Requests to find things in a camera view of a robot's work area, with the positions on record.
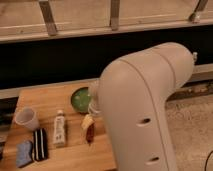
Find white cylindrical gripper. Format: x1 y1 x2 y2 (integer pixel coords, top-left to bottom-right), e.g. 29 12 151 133
80 79 102 132

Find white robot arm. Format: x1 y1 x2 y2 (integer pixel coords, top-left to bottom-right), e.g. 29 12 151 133
89 42 194 171

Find black white striped sponge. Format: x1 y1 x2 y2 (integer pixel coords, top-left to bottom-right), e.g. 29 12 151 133
33 128 48 161

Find blue sponge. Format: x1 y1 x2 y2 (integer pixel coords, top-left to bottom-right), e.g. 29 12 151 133
16 140 33 168

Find green bowl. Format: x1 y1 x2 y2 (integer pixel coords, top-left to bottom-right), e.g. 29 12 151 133
70 87 91 114

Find white tube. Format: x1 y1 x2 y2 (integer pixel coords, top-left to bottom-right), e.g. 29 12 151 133
53 110 66 147

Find wooden board table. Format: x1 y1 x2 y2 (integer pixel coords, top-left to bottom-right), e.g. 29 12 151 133
0 83 116 171

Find white plastic cup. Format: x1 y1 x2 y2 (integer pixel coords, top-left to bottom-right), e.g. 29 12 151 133
14 107 40 131

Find small bottle on ledge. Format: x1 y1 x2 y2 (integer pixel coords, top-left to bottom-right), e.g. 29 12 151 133
192 52 198 62

